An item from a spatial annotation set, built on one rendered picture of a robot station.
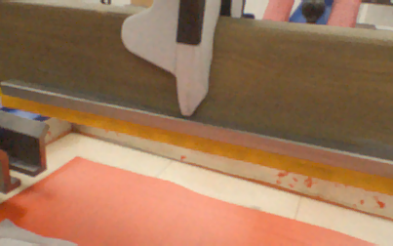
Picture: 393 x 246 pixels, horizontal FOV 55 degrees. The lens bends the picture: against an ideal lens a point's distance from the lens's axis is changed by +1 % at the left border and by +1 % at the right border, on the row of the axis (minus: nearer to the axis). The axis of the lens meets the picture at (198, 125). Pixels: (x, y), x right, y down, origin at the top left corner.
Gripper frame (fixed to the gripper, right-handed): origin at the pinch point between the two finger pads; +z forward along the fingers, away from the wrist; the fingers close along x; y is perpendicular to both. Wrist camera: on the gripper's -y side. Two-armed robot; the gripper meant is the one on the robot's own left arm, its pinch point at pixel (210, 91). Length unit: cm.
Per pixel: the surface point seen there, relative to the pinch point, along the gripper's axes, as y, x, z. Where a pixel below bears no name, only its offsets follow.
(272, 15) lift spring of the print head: 6, -51, 0
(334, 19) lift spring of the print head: -5, -52, -1
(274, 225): -5.6, -8.3, 15.5
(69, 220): 12.6, 0.7, 15.5
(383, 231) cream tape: -15.9, -12.8, 15.4
